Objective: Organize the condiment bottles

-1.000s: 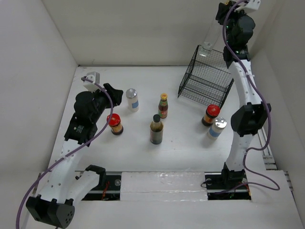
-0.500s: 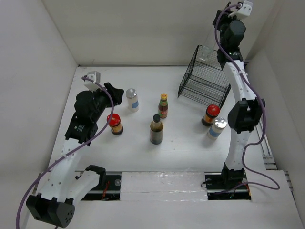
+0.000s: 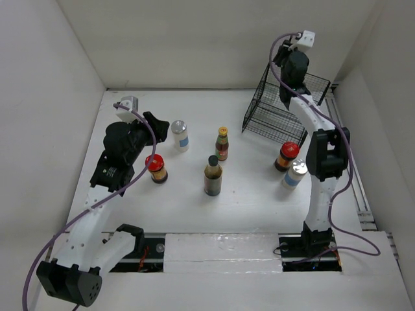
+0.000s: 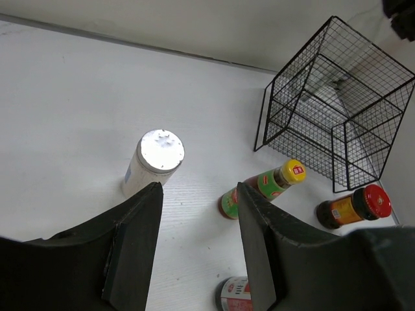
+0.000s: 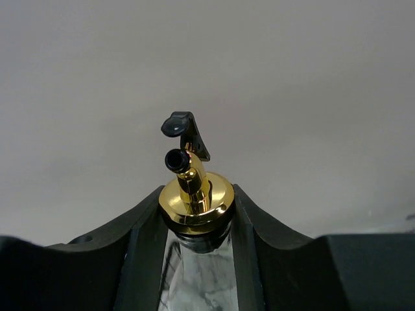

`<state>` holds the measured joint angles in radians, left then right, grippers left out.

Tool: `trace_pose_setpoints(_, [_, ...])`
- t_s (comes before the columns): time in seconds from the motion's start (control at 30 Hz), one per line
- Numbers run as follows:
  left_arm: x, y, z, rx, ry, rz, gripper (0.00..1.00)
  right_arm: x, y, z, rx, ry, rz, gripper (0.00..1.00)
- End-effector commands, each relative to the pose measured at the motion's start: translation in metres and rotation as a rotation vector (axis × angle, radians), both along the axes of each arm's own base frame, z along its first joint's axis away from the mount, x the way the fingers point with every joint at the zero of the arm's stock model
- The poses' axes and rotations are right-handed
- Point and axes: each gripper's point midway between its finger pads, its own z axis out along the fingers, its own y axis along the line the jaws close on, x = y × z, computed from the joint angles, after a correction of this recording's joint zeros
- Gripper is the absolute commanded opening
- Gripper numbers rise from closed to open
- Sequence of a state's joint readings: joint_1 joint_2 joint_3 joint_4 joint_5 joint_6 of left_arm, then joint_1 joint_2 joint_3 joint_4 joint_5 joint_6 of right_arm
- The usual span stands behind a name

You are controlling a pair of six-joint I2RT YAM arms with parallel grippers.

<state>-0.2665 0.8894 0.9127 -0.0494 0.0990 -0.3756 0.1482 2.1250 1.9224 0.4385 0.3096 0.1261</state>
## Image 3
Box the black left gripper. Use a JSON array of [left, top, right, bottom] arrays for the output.
[[123, 111, 168, 164]]

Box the dark soy sauce bottle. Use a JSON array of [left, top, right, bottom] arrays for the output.
[[204, 155, 223, 196]]

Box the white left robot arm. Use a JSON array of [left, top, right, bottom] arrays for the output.
[[36, 111, 169, 307]]

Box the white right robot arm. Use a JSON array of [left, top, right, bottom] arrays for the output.
[[268, 32, 350, 262]]

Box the left white salt jar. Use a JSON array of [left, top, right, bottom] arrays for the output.
[[171, 120, 189, 152]]

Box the white salt jar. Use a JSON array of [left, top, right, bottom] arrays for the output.
[[171, 120, 189, 152], [281, 159, 308, 190]]

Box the left red lid jar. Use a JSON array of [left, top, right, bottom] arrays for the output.
[[145, 154, 168, 184]]

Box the red lid jar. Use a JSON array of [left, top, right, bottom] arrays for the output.
[[145, 154, 168, 184], [274, 141, 300, 172]]

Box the yellow cap sauce bottle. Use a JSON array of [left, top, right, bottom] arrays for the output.
[[215, 126, 229, 161]]

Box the right red lid jar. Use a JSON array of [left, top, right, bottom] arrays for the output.
[[274, 141, 300, 172]]

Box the right white salt jar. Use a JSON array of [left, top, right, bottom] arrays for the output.
[[281, 159, 308, 190]]

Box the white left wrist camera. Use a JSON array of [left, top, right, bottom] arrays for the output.
[[115, 95, 139, 123]]

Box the black wire rack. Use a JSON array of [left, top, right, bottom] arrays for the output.
[[241, 60, 332, 148]]

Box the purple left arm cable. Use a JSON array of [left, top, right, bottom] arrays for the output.
[[21, 102, 157, 311]]

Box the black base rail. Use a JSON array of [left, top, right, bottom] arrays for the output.
[[113, 233, 342, 273]]

